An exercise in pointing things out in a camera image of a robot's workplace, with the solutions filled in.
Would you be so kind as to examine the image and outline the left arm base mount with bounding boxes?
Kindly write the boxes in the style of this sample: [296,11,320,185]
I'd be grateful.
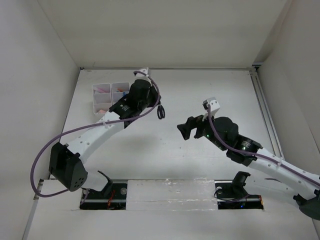
[79,171,128,211]

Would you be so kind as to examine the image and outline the aluminium rail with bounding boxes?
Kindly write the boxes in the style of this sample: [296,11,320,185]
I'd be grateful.
[248,64,284,158]

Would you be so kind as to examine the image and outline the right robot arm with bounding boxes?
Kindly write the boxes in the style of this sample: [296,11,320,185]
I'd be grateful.
[177,115,320,220]

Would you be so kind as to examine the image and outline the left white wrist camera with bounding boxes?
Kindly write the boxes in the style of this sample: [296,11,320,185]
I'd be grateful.
[133,67,151,79]

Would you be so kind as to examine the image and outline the black handled scissors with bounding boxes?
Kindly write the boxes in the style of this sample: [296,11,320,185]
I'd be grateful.
[157,104,166,120]

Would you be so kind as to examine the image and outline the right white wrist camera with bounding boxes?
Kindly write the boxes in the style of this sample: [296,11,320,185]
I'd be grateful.
[202,97,221,121]

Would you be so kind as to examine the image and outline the pink highlighter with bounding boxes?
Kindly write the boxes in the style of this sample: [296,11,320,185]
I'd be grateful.
[93,87,108,93]

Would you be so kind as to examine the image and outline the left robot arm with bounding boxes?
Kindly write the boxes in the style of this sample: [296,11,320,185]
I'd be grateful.
[49,79,160,199]

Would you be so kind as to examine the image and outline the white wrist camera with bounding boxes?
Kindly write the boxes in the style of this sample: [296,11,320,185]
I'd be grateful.
[202,97,221,121]
[133,67,151,79]

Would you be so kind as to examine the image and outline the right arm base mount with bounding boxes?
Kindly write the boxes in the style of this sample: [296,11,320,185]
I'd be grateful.
[213,171,264,210]

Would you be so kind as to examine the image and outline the white compartment organizer tray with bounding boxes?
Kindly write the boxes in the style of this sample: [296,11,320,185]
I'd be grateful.
[92,82,131,116]

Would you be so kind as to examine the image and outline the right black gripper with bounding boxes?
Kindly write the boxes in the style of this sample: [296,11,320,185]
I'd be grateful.
[177,109,227,152]

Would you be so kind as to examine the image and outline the pink stapler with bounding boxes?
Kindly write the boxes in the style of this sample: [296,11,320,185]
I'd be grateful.
[97,109,107,115]

